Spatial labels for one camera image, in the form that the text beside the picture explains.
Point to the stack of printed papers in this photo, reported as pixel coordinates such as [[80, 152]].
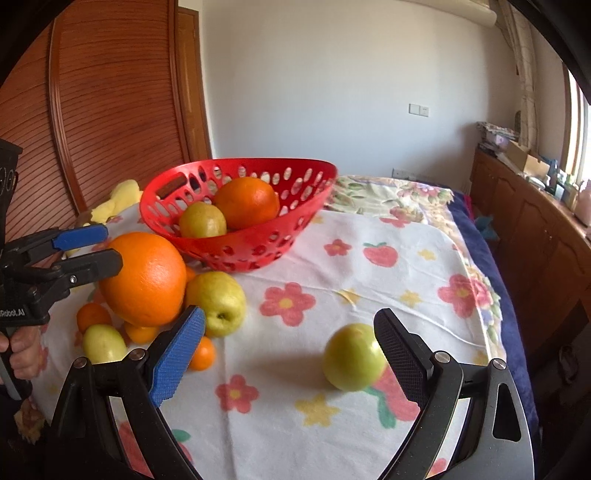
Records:
[[496, 134]]

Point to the open cardboard box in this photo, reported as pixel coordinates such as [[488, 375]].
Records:
[[526, 159]]

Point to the small pale green fruit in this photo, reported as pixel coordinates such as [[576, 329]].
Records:
[[104, 344]]

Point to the small tangerine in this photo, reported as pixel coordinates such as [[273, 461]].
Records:
[[141, 333], [92, 317], [205, 354], [190, 274]]

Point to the large orange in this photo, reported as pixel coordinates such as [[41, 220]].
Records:
[[143, 281]]

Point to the wooden side cabinet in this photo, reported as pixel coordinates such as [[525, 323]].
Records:
[[531, 230]]

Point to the yellow plush toy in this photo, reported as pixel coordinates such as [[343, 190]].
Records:
[[122, 196]]

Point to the wooden louvered wardrobe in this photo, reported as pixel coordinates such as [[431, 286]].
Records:
[[115, 92]]

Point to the white wall switch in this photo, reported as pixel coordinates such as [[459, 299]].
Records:
[[419, 110]]

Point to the dark blue blanket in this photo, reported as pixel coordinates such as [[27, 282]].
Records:
[[489, 258]]

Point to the person's left hand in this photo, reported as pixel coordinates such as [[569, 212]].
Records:
[[25, 353]]

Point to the window frame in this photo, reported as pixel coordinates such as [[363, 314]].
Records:
[[575, 120]]

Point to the olive green pear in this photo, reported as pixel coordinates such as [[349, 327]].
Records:
[[203, 221]]

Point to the pale patterned curtain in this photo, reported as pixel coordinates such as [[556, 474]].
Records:
[[524, 69]]

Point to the red plastic perforated basket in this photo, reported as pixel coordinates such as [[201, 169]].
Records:
[[258, 240]]

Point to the white flower print blanket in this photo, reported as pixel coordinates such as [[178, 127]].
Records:
[[300, 415]]

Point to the cream floral bedsheet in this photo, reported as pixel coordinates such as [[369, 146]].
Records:
[[415, 194]]

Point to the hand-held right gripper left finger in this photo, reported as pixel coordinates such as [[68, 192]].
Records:
[[178, 360]]

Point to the yellow green pear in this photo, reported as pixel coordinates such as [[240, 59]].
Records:
[[217, 300]]

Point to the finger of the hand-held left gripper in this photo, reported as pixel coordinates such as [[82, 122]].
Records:
[[97, 265], [78, 236]]

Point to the medium orange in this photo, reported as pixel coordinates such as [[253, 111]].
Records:
[[247, 203]]

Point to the dark slipper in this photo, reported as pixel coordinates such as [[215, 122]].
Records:
[[571, 362]]

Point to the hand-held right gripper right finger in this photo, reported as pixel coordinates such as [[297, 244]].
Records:
[[401, 355]]

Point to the teal cloth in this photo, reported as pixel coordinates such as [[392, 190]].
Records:
[[485, 227]]

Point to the round green apple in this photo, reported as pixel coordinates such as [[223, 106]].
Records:
[[351, 360]]

